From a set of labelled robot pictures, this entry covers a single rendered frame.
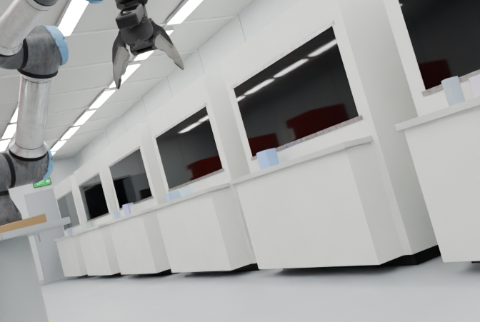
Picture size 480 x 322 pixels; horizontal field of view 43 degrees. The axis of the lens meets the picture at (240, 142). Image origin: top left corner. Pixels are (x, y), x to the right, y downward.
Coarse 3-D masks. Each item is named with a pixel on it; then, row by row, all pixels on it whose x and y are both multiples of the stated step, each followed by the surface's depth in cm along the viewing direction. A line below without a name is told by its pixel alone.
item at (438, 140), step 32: (384, 0) 373; (416, 0) 351; (448, 0) 332; (416, 32) 355; (448, 32) 336; (416, 64) 360; (448, 64) 340; (416, 96) 365; (448, 96) 322; (416, 128) 340; (448, 128) 321; (416, 160) 345; (448, 160) 325; (448, 192) 330; (448, 224) 334; (448, 256) 339
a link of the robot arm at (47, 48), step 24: (24, 48) 165; (48, 48) 170; (24, 72) 173; (48, 72) 174; (24, 96) 178; (48, 96) 182; (24, 120) 182; (24, 144) 186; (24, 168) 189; (48, 168) 194
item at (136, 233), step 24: (120, 144) 871; (144, 144) 795; (120, 168) 892; (144, 168) 802; (120, 192) 915; (144, 192) 821; (120, 216) 899; (144, 216) 784; (120, 240) 887; (144, 240) 791; (120, 264) 912; (144, 264) 811; (168, 264) 785
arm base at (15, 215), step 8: (0, 192) 183; (8, 192) 186; (0, 200) 182; (8, 200) 184; (0, 208) 181; (8, 208) 182; (16, 208) 188; (0, 216) 180; (8, 216) 181; (16, 216) 184; (0, 224) 179
